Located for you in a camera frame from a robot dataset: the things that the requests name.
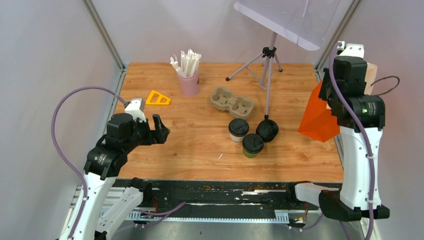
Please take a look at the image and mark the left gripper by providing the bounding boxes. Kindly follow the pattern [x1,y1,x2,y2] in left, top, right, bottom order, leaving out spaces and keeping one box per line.
[123,112,171,152]

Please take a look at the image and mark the orange paper bag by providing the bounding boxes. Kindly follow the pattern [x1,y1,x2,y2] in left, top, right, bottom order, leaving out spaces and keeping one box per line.
[297,62,401,144]

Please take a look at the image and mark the black cup lid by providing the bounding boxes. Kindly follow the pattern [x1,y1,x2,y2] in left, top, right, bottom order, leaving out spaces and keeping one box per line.
[242,133,265,154]
[228,118,250,137]

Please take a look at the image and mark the white paper cup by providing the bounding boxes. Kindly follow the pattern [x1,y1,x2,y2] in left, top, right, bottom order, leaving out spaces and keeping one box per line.
[229,132,246,144]

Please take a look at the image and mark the green paper cup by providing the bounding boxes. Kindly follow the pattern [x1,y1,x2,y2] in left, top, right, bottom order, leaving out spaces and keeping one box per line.
[242,149,259,159]

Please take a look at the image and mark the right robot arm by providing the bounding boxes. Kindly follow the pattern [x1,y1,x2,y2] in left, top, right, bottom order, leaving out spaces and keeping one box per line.
[285,55,390,222]

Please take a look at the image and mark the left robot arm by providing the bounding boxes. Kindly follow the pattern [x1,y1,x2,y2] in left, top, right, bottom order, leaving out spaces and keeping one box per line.
[60,113,170,240]

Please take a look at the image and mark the yellow triangular plastic piece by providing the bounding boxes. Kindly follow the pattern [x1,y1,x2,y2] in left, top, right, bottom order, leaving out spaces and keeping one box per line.
[146,90,171,106]

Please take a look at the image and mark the pink straw holder cup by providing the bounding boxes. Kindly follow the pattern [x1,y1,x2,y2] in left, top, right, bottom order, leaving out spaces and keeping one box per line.
[177,71,200,98]

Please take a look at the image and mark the wrapped straws bundle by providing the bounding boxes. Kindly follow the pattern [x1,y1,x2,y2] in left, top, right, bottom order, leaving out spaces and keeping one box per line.
[170,49,202,78]

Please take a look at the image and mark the stack of black lids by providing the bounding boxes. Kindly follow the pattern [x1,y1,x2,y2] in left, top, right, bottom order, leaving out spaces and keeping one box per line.
[255,119,279,143]

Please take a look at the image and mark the grey tripod stand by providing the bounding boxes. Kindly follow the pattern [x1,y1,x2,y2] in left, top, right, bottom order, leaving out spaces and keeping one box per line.
[225,31,283,120]

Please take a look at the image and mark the white board on tripod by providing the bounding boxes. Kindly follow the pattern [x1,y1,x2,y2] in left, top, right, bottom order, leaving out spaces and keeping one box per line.
[233,0,340,51]

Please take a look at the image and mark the pulp cup carrier tray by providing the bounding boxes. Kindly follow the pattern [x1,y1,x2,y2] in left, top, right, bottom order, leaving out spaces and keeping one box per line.
[210,86,254,120]

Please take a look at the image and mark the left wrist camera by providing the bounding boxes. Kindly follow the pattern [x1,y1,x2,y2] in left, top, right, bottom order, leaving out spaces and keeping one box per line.
[124,98,147,123]

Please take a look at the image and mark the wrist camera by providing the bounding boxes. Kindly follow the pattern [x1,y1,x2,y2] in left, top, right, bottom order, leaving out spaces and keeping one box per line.
[337,41,365,59]
[124,98,147,123]

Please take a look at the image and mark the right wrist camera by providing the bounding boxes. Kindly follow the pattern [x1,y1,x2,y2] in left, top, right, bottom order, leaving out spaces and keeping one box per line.
[337,41,365,59]

